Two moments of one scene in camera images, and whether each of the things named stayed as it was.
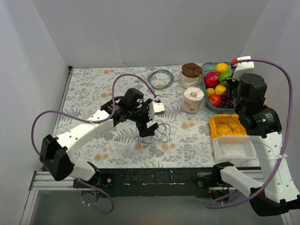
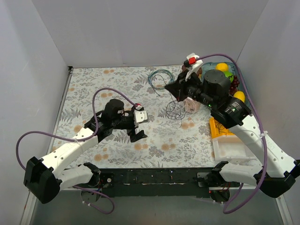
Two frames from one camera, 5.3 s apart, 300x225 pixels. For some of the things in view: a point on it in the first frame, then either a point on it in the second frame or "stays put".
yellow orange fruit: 221,67 stays put
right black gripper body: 230,85 → 183,86
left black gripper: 144,128 → 132,126
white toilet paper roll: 191,100 stays put
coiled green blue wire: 171,74 stays put
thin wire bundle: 162,134 → 176,110
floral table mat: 182,140 stays put
